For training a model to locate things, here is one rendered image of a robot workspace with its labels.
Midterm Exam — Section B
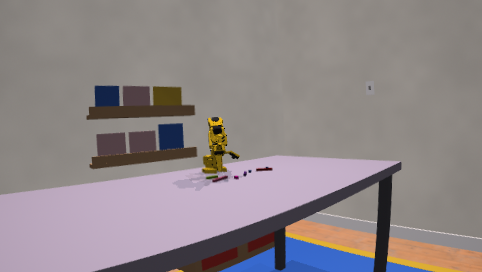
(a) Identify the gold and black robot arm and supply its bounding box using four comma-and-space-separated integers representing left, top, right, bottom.
202, 117, 227, 174

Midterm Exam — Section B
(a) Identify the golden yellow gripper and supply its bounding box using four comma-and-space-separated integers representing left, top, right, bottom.
211, 143, 240, 172

